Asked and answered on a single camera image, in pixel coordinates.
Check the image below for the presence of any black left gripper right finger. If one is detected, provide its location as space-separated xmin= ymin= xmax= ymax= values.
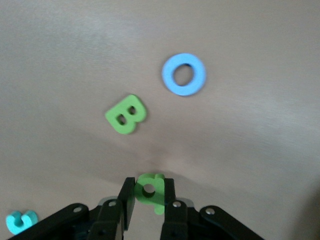
xmin=159 ymin=177 xmax=266 ymax=240

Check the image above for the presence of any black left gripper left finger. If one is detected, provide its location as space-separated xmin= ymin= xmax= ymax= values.
xmin=7 ymin=176 xmax=136 ymax=240

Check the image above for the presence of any green foam letter q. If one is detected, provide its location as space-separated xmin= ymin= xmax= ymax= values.
xmin=134 ymin=173 xmax=166 ymax=216

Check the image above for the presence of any green foam letter B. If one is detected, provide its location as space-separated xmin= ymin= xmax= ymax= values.
xmin=104 ymin=94 xmax=148 ymax=135

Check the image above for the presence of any teal foam letter C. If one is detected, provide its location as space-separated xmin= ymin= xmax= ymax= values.
xmin=5 ymin=209 xmax=40 ymax=236

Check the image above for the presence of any blue foam letter O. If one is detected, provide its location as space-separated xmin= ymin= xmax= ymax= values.
xmin=161 ymin=52 xmax=207 ymax=97

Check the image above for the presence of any brown table mat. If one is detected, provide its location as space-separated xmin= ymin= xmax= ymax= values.
xmin=0 ymin=0 xmax=320 ymax=240

